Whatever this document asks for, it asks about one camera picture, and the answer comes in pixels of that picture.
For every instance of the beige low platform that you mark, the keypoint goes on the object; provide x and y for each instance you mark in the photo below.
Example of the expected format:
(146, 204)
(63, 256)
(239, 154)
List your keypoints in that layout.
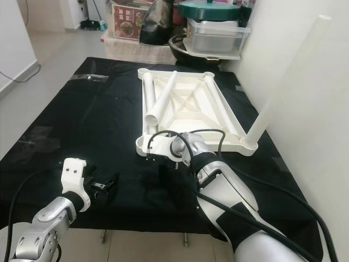
(131, 52)

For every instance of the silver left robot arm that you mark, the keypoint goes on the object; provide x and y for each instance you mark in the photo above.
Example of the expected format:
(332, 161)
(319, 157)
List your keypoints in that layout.
(43, 234)

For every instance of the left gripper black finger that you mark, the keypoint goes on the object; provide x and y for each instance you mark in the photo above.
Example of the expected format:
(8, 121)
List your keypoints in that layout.
(112, 183)

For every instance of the black wok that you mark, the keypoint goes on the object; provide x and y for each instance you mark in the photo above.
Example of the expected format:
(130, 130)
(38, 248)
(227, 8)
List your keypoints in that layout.
(177, 52)

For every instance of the green pot lid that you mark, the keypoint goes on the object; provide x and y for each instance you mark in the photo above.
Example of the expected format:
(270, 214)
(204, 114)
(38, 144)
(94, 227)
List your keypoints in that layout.
(207, 11)

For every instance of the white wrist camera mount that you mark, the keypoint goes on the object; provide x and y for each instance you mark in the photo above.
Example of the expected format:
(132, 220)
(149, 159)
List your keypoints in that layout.
(158, 144)
(75, 172)

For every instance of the black tablecloth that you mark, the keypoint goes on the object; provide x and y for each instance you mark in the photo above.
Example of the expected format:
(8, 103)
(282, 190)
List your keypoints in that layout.
(98, 120)

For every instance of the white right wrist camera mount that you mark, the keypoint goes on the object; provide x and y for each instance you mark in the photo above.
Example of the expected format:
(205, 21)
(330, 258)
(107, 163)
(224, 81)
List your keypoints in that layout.
(158, 144)

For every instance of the clear plastic storage box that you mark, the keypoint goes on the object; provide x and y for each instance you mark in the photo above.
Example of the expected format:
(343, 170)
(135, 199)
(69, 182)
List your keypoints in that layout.
(215, 38)

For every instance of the clear tape patch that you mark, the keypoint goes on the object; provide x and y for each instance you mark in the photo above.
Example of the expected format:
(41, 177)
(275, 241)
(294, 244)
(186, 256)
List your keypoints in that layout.
(54, 139)

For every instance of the black floor mop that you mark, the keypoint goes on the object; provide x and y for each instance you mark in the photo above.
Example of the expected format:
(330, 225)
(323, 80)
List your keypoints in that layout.
(90, 24)

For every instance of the white plastic children table top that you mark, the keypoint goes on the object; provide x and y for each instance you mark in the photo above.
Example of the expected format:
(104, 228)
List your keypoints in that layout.
(196, 103)

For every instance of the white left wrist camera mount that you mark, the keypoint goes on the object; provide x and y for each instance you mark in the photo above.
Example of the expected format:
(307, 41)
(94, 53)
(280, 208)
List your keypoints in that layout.
(75, 172)

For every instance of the storage box with orange lid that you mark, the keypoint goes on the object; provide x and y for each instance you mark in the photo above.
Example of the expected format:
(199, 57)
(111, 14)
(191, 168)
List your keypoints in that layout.
(128, 24)

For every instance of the black plastic bag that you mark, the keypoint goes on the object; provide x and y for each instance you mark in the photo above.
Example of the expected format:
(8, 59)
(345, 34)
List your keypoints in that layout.
(158, 27)

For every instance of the clear tape strip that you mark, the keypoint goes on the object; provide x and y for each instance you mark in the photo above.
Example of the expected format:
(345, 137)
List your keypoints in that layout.
(99, 77)

